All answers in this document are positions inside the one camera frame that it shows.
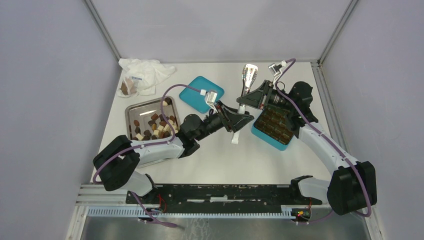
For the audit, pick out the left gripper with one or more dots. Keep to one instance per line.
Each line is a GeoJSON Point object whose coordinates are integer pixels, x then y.
{"type": "Point", "coordinates": [238, 120]}

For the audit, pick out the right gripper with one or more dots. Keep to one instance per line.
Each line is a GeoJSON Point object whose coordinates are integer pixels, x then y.
{"type": "Point", "coordinates": [254, 98]}

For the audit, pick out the metal serving tongs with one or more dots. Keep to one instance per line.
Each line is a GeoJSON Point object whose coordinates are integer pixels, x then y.
{"type": "Point", "coordinates": [249, 74]}

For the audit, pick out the teal chocolate box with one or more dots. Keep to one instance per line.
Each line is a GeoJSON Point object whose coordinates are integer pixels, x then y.
{"type": "Point", "coordinates": [271, 127]}

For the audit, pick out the steel tray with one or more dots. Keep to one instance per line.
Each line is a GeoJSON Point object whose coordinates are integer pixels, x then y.
{"type": "Point", "coordinates": [146, 120]}

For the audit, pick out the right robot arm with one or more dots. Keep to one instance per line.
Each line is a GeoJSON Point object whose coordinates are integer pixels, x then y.
{"type": "Point", "coordinates": [352, 187]}

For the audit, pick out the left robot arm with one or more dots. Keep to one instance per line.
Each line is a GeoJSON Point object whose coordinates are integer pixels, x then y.
{"type": "Point", "coordinates": [116, 164]}

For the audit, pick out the plastic bag with chocolate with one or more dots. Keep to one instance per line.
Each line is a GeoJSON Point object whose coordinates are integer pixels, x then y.
{"type": "Point", "coordinates": [129, 87]}

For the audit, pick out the teal box lid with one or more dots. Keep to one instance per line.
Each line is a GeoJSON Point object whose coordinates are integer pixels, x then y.
{"type": "Point", "coordinates": [194, 99]}

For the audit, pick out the white crumpled cloth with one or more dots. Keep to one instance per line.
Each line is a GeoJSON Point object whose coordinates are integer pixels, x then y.
{"type": "Point", "coordinates": [151, 71]}

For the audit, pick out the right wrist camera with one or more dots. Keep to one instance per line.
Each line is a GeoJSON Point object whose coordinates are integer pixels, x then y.
{"type": "Point", "coordinates": [277, 69]}

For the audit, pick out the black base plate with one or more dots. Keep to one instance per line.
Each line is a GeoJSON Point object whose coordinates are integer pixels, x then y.
{"type": "Point", "coordinates": [225, 199]}

